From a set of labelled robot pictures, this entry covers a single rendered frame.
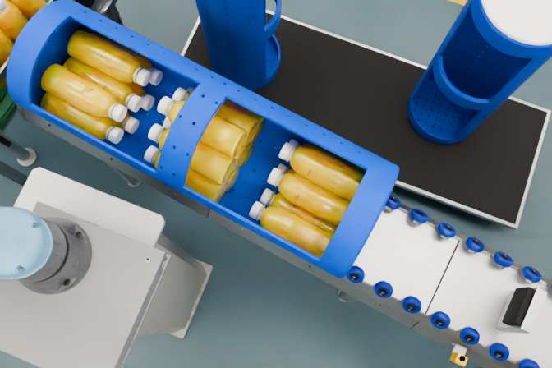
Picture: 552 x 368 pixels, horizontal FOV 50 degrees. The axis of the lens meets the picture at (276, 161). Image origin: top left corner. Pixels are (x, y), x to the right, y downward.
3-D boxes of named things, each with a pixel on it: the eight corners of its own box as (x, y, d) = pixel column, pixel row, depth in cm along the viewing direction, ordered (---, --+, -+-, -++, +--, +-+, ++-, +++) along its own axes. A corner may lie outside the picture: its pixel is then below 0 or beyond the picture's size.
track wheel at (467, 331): (482, 338, 138) (484, 332, 139) (465, 329, 138) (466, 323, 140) (473, 349, 140) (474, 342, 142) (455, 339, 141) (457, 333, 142)
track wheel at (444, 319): (453, 323, 138) (454, 316, 140) (435, 313, 139) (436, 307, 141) (443, 333, 141) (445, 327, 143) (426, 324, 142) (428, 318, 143)
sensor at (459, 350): (459, 365, 145) (465, 367, 140) (448, 359, 145) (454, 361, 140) (471, 336, 146) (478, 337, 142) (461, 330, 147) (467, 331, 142)
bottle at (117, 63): (62, 55, 141) (129, 89, 139) (72, 27, 139) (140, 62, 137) (78, 55, 148) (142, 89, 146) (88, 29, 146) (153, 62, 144)
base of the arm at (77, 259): (81, 300, 116) (64, 298, 107) (6, 287, 117) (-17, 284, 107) (99, 224, 120) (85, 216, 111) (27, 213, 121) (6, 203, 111)
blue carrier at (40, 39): (334, 287, 143) (354, 269, 116) (32, 123, 154) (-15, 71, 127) (384, 188, 152) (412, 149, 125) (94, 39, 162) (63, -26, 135)
